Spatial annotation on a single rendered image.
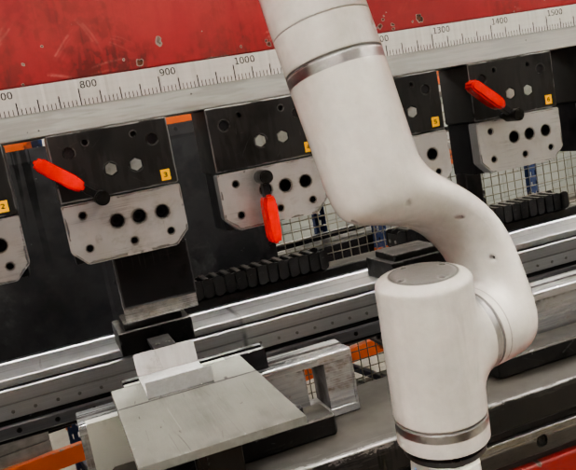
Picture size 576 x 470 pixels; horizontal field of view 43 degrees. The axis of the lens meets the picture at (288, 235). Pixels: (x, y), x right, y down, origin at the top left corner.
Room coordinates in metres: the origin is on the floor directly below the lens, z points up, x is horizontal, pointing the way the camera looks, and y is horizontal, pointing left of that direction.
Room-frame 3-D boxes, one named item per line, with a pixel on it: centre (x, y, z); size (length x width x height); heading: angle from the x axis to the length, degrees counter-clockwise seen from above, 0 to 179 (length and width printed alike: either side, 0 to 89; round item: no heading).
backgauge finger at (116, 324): (1.14, 0.23, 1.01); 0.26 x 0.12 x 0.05; 18
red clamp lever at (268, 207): (0.97, 0.02, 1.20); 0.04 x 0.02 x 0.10; 18
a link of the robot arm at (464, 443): (0.63, -0.11, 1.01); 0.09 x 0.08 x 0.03; 4
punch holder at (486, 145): (1.16, -0.36, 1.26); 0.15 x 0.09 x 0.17; 108
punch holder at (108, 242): (0.97, 0.21, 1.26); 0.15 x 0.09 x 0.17; 108
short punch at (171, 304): (0.98, 0.19, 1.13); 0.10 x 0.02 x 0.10; 108
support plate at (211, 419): (0.84, 0.14, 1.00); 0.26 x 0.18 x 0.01; 18
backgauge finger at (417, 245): (1.29, -0.24, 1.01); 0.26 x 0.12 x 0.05; 18
